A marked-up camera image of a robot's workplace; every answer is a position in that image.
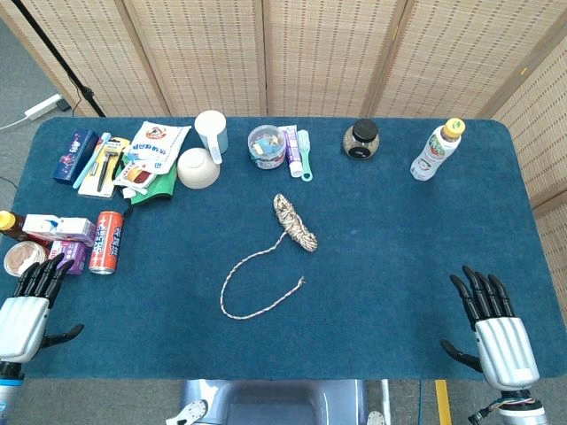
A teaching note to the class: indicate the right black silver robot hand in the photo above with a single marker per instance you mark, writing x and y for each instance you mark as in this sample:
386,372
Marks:
505,350

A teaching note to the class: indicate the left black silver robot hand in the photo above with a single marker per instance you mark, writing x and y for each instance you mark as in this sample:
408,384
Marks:
24,323

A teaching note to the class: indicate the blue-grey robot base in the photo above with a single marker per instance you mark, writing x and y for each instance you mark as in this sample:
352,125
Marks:
274,403

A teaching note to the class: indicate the white purple tube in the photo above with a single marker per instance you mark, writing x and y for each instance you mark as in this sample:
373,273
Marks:
292,150

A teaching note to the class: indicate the brown jar of powder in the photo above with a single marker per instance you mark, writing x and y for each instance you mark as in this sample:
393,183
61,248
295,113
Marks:
22,259

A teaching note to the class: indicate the white red carton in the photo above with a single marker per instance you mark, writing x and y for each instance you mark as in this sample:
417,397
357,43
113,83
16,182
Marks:
41,225

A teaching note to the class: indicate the brown bottle yellow cap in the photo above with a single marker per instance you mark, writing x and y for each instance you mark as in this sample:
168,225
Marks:
10,221

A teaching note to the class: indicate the white purple box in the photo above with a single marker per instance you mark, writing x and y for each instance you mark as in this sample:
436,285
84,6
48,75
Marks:
75,230

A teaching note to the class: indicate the red drink can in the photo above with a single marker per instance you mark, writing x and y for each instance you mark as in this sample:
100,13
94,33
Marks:
106,242

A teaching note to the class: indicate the white table leg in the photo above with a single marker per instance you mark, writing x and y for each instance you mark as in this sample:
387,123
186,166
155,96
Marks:
386,400

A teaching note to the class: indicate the dark blue table mat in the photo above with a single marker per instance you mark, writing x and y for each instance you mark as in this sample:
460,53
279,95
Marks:
376,248

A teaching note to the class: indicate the black razor on yellow card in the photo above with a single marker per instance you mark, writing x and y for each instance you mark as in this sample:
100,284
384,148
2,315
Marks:
106,175

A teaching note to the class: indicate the dark blue printed box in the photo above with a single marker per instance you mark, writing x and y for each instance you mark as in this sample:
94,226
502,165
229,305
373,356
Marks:
73,155

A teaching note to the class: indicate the light blue toothbrush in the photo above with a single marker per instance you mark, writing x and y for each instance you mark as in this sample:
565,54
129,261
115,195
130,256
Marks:
95,152

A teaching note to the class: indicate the green cloth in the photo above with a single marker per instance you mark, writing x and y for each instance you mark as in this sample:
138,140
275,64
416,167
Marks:
156,193

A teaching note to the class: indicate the small red yellow packet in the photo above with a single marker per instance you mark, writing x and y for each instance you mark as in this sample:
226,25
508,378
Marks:
135,175

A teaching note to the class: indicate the drink bottle yellow cap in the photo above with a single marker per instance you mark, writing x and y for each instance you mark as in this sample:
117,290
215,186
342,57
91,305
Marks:
434,152

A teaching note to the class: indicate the white power strip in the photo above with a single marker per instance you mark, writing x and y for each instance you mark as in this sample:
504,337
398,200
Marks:
43,106

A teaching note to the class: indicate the white snack bag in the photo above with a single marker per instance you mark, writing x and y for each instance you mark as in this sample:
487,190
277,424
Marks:
155,146

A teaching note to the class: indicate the black power adapter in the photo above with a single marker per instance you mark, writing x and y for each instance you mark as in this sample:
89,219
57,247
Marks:
64,105

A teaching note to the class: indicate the beige bowl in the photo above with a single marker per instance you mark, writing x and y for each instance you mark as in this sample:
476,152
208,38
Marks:
198,170

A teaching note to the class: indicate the glass jar black lid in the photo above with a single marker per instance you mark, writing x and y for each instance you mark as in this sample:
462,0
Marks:
361,141

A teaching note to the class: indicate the black tripod stand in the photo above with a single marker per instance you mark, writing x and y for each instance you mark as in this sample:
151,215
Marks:
53,49

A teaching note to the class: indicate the mint green brush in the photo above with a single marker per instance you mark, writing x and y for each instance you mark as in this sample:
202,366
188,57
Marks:
304,152

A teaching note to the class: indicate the clear round container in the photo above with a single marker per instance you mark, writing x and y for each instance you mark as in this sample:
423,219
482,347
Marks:
266,148

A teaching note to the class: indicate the bamboo folding screen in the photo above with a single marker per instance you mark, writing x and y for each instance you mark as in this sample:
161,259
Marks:
310,53

